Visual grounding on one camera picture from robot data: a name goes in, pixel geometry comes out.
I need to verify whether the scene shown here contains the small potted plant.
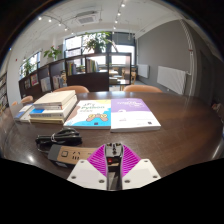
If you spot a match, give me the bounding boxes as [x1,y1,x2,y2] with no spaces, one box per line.
[43,45,64,61]

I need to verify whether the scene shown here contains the thick white book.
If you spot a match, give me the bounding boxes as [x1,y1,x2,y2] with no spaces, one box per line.
[32,89,77,108]

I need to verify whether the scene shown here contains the small blue book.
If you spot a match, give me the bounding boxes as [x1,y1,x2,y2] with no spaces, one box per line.
[13,103,34,122]

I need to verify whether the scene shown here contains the thin white book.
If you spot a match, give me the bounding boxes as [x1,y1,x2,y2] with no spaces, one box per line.
[19,106,36,124]

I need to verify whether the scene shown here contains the ceiling air conditioner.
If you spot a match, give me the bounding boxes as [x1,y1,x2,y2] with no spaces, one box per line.
[74,11,100,26]

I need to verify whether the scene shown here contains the large white radiator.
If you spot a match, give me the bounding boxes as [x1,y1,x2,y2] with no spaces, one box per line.
[156,65,187,96]

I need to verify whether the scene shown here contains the blue-spined white book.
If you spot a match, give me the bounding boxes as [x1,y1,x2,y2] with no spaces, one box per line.
[29,96,78,119]

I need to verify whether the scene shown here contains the ceiling spotlights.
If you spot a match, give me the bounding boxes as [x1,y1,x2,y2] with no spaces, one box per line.
[36,1,128,34]

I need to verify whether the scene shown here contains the wall bookshelf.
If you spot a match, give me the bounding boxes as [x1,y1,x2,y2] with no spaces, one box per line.
[0,71,9,113]

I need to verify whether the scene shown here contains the small white radiator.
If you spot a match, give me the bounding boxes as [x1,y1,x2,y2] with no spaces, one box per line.
[137,63,150,79]

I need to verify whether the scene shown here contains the brown chair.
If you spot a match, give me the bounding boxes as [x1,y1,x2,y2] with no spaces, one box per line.
[210,102,224,116]

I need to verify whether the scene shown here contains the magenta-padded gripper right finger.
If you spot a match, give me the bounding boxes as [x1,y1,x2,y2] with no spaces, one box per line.
[120,145,162,191]

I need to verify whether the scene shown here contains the dark power strip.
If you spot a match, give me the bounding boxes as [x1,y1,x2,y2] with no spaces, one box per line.
[47,143,101,169]

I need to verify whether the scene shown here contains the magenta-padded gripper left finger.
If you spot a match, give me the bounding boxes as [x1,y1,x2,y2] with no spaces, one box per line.
[66,144,108,191]

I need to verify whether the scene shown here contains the colourful illustrated book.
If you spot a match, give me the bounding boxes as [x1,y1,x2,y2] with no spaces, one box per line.
[63,99,113,130]

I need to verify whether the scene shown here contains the purple and white book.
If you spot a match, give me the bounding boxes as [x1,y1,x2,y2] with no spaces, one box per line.
[110,97,162,133]

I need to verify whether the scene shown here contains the beige book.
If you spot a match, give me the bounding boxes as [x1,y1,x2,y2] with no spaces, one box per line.
[29,114,67,125]

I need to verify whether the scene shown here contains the dark open shelf unit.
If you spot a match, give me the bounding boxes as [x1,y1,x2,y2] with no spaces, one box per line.
[18,52,133,99]

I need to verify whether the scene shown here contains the potted plant by window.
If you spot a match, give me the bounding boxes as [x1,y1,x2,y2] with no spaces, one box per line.
[21,59,36,76]

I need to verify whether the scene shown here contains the white wall pipes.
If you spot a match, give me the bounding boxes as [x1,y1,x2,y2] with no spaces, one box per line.
[181,19,197,98]

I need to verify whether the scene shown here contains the light wooden tables and chairs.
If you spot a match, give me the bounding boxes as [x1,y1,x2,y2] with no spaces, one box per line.
[109,66,138,86]

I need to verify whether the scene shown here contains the large black-framed window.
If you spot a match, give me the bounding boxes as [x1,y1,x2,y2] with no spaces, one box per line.
[63,32,137,66]

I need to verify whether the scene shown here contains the large potted plant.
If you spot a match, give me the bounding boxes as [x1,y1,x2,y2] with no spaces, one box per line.
[83,31,113,54]

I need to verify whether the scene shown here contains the black coiled cable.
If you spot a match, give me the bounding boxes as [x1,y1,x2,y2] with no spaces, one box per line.
[35,127,83,148]

